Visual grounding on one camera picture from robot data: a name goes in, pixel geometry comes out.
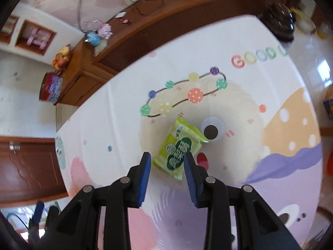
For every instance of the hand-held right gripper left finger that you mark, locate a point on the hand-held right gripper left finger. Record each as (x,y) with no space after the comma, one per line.
(144,179)

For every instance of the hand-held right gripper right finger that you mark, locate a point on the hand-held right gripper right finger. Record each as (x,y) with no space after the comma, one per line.
(191,182)

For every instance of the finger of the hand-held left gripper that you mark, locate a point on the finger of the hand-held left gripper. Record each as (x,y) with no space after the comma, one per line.
(52,214)
(39,211)

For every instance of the green snack packet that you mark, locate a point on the green snack packet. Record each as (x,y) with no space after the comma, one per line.
(177,148)

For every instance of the brown wooden door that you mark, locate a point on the brown wooden door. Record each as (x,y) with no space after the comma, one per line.
(28,172)

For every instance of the printed cartoon tablecloth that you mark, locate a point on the printed cartoon tablecloth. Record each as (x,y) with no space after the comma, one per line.
(234,109)

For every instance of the decorated round tin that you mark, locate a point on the decorated round tin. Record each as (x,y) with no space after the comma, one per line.
(50,87)

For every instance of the red bucket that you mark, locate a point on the red bucket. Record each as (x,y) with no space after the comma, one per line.
(330,164)

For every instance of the bowl of fruit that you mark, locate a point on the bowl of fruit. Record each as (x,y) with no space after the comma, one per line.
(61,57)

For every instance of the wooden television cabinet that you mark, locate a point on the wooden television cabinet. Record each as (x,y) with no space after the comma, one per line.
(145,31)

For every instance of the blue snow globe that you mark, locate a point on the blue snow globe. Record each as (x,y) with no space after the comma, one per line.
(93,38)

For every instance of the pink figurine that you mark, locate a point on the pink figurine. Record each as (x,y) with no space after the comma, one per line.
(104,30)

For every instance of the small white device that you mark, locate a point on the small white device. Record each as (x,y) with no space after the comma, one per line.
(121,14)

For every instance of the cream plastic jug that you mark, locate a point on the cream plastic jug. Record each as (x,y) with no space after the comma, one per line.
(304,18)

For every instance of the plastic bottle with yellow liquid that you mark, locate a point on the plastic bottle with yellow liquid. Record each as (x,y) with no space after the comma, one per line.
(323,31)

